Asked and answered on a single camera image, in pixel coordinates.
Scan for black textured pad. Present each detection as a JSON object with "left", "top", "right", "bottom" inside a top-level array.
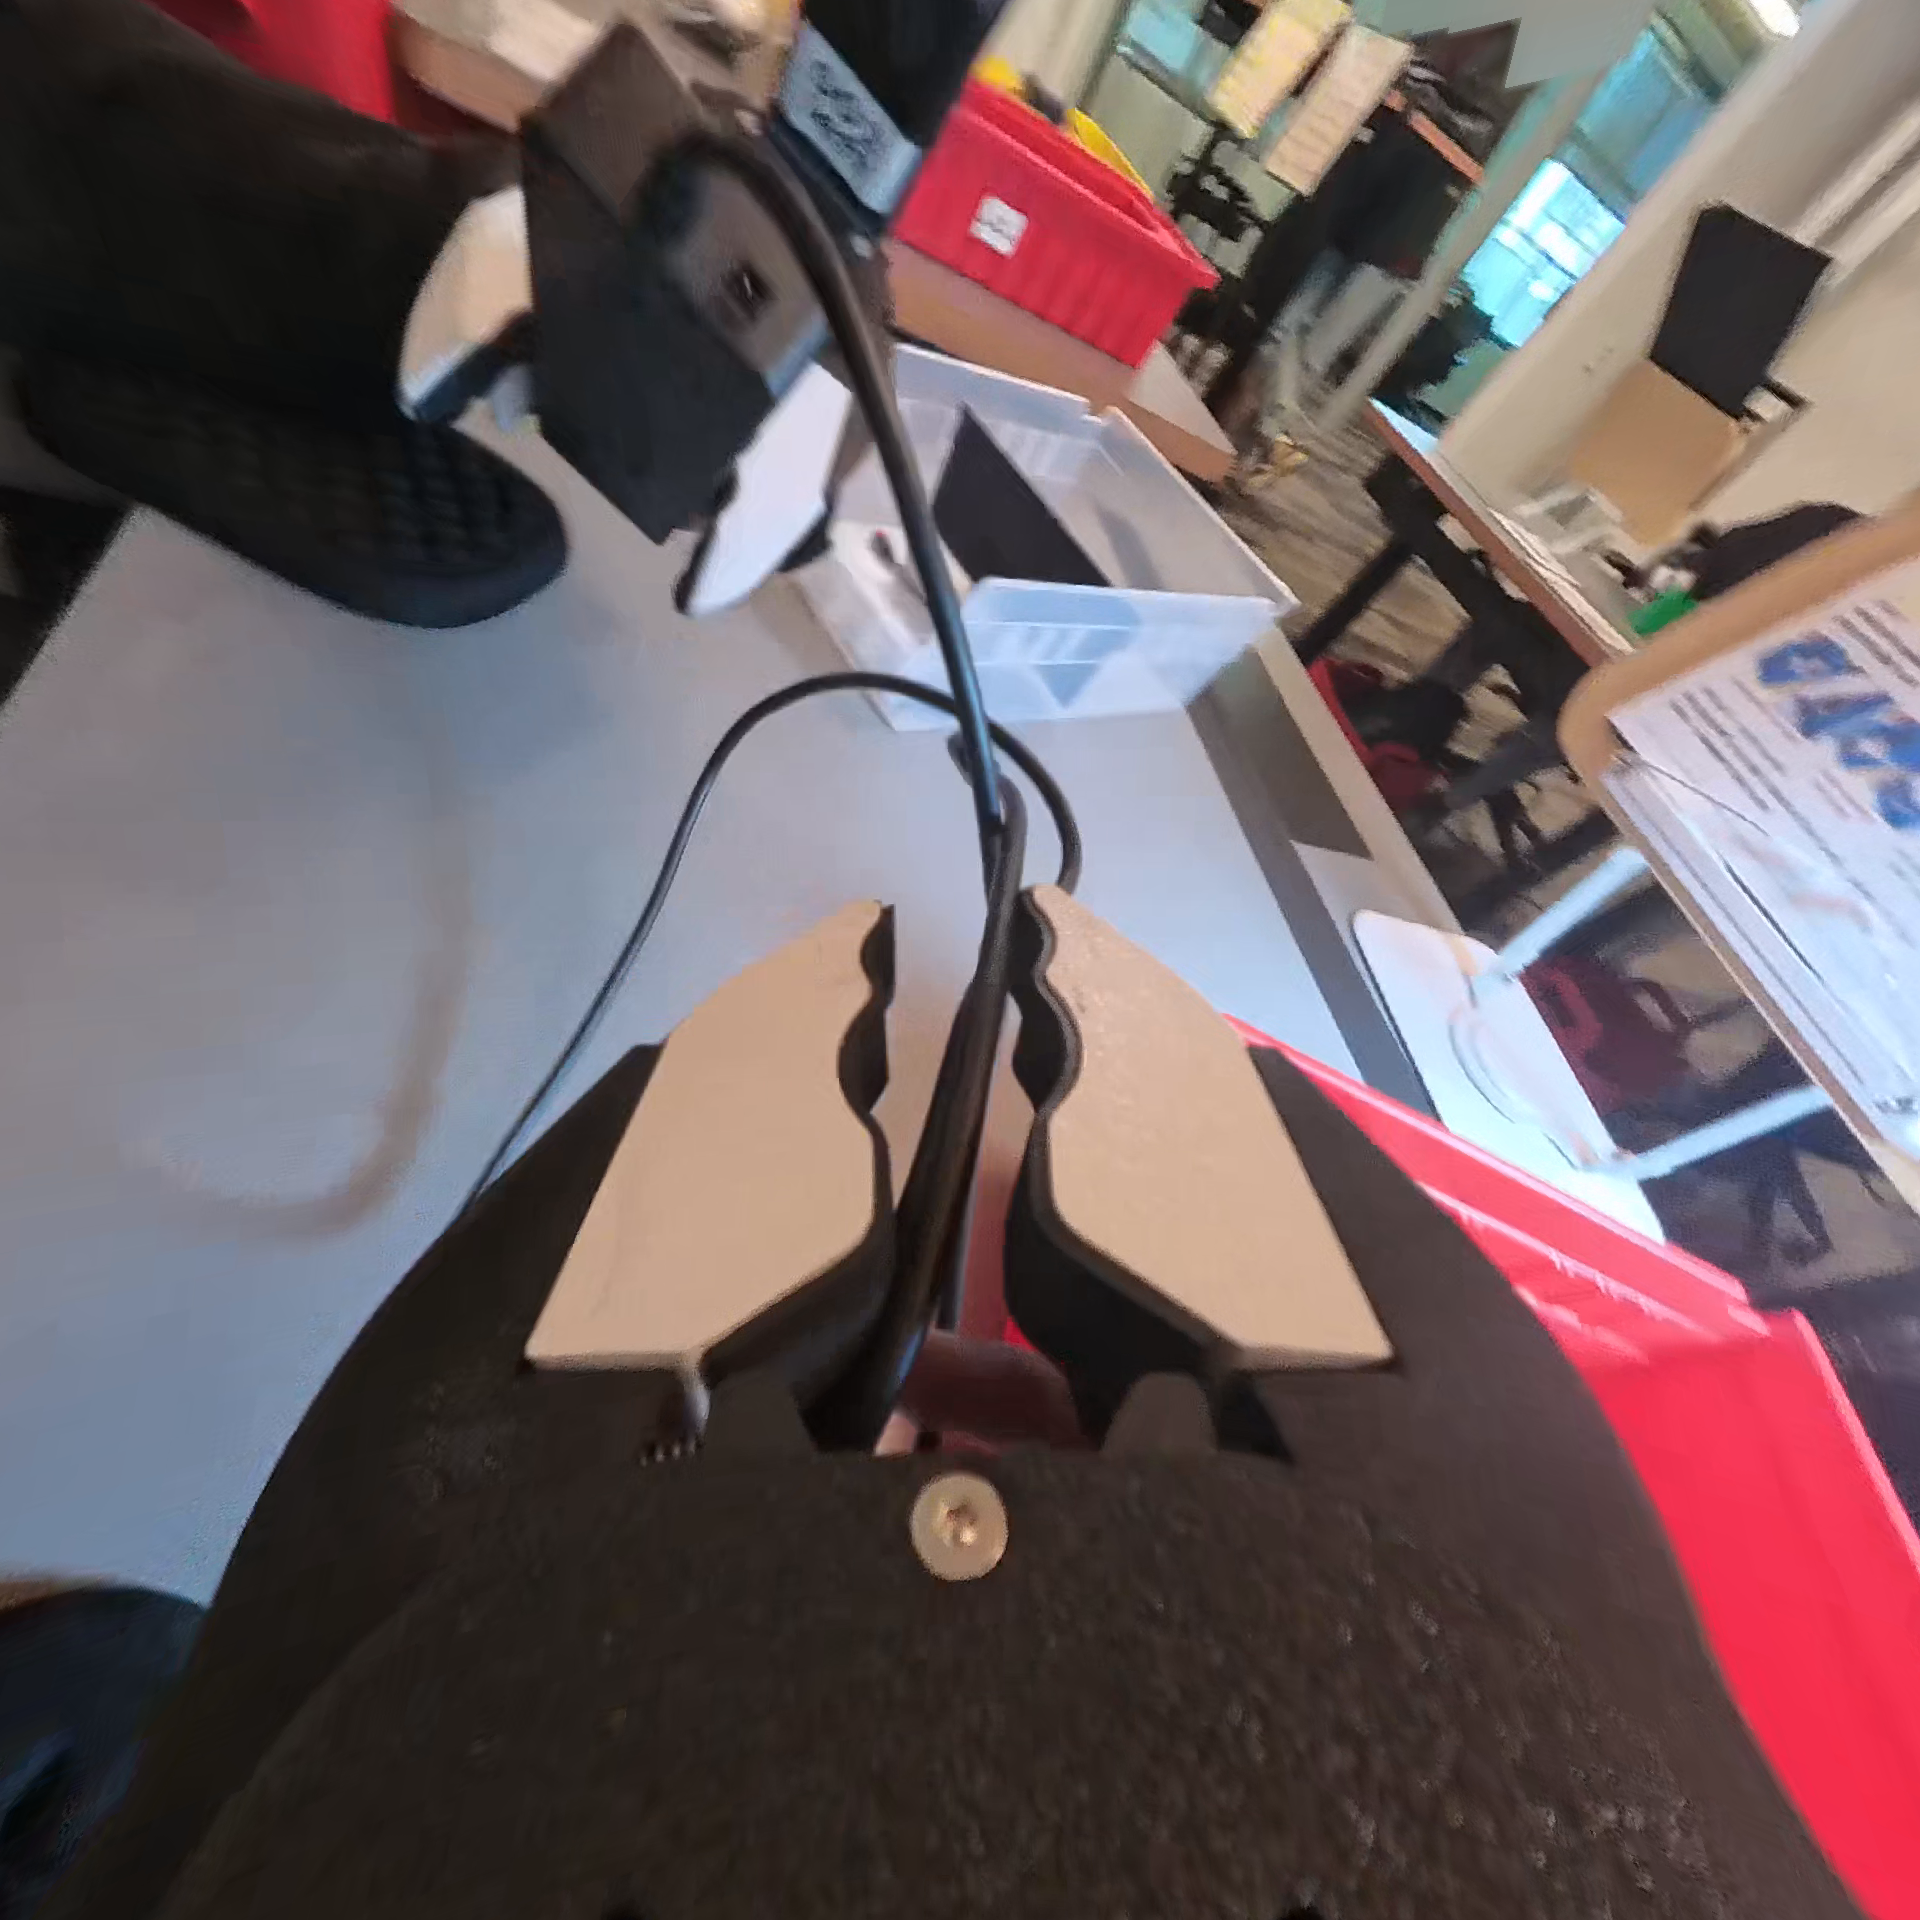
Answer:
[{"left": 13, "top": 356, "right": 575, "bottom": 623}]

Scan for ribbed red tote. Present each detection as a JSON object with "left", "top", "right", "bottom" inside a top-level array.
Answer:
[{"left": 883, "top": 81, "right": 1220, "bottom": 359}]

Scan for person's right hand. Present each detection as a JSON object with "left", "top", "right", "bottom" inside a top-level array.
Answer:
[{"left": 900, "top": 1343, "right": 1078, "bottom": 1457}]

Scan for instruction sheet on stand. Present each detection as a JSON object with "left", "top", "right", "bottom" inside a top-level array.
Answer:
[{"left": 1347, "top": 493, "right": 1920, "bottom": 1239}]

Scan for cardboard sheet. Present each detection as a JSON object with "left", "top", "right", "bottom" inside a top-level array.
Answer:
[{"left": 1562, "top": 356, "right": 1795, "bottom": 548}]

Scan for black bin divider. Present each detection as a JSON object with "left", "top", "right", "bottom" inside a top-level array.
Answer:
[{"left": 933, "top": 408, "right": 1111, "bottom": 591}]

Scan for red plastic bin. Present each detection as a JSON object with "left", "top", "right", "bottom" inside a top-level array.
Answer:
[{"left": 959, "top": 1015, "right": 1920, "bottom": 1920}]

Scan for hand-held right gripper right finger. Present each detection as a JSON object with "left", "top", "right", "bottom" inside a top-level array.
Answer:
[{"left": 1001, "top": 882, "right": 1392, "bottom": 1447}]

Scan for wooden desk dark legs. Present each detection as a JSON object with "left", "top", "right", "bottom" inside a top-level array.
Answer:
[{"left": 1290, "top": 396, "right": 1639, "bottom": 815}]

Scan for black panel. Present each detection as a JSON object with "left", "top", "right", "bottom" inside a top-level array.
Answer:
[{"left": 1656, "top": 200, "right": 1836, "bottom": 420}]

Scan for clear plastic bin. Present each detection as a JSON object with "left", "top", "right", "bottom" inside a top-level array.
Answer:
[{"left": 790, "top": 348, "right": 1302, "bottom": 735}]

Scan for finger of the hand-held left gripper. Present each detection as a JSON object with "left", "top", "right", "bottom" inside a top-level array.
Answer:
[
  {"left": 397, "top": 198, "right": 541, "bottom": 429},
  {"left": 673, "top": 369, "right": 843, "bottom": 616}
]

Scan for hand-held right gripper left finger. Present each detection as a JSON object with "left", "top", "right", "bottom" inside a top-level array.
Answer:
[{"left": 527, "top": 897, "right": 900, "bottom": 1447}]

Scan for thin black cable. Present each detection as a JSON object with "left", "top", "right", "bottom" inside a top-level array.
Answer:
[{"left": 455, "top": 671, "right": 1078, "bottom": 1214}]

